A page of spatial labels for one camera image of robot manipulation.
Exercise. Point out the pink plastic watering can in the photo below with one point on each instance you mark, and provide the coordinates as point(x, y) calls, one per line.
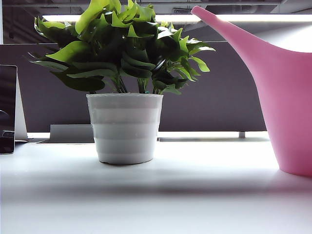
point(287, 97)

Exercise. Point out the white ribbed plant pot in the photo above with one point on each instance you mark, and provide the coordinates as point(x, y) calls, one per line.
point(124, 131)

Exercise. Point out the green leafy plant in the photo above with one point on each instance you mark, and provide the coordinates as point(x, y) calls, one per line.
point(117, 48)

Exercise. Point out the dark desk partition panel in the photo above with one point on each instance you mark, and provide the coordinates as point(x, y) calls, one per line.
point(219, 102)

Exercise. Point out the ceiling light strip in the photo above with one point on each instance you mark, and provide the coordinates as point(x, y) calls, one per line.
point(170, 18)

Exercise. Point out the dark flat monitor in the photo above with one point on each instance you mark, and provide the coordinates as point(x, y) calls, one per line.
point(7, 97)

